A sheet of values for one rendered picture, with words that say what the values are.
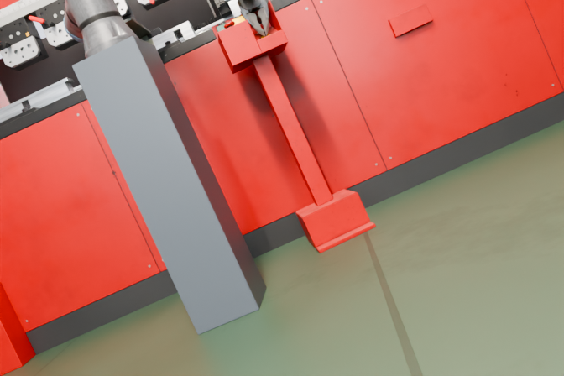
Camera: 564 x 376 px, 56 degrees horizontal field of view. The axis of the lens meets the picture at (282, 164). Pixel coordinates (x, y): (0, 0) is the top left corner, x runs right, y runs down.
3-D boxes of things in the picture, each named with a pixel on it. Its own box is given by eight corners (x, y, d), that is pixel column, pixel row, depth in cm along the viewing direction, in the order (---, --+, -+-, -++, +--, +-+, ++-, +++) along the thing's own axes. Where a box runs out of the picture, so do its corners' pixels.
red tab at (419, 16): (396, 37, 200) (389, 19, 200) (395, 38, 202) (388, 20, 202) (433, 19, 200) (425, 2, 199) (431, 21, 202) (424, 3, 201)
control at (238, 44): (232, 65, 173) (209, 14, 172) (232, 74, 189) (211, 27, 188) (288, 41, 174) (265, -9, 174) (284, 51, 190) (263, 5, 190)
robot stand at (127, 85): (259, 310, 138) (133, 35, 135) (197, 335, 140) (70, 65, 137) (267, 288, 156) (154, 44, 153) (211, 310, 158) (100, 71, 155)
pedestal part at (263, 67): (317, 206, 181) (252, 60, 178) (315, 205, 187) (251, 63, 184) (333, 199, 181) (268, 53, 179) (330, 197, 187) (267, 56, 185)
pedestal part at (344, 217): (320, 253, 168) (304, 219, 168) (308, 242, 193) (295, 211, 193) (376, 227, 170) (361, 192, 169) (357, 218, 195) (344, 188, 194)
